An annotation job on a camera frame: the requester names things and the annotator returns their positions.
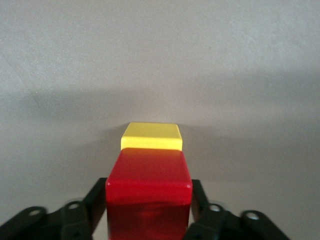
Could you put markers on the red cube block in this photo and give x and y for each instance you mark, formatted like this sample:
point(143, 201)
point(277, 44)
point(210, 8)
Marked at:
point(150, 190)

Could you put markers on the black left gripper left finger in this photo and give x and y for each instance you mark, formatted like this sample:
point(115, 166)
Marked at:
point(75, 220)

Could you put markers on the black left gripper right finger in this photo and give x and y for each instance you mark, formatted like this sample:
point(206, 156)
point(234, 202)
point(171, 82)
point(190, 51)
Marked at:
point(215, 222)

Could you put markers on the yellow cube block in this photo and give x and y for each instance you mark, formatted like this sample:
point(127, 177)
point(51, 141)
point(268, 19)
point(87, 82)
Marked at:
point(152, 137)

